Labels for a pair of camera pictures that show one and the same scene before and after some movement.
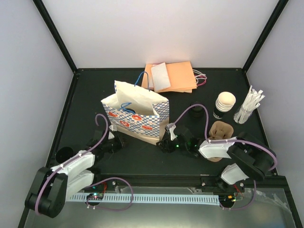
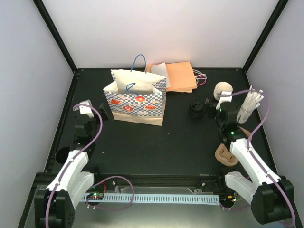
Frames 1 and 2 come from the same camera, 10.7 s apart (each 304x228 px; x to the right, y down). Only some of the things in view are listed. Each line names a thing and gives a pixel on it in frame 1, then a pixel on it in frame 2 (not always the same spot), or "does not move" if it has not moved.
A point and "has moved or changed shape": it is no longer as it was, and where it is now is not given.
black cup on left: x=63 y=154 does not move
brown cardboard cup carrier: x=220 y=130 has moved or changed shape
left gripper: x=121 y=144 -> x=102 y=110
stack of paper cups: x=224 y=102 has moved or changed shape
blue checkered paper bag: x=137 y=111 has moved or changed shape
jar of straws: x=251 y=102 does not move
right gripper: x=166 y=143 -> x=207 y=106
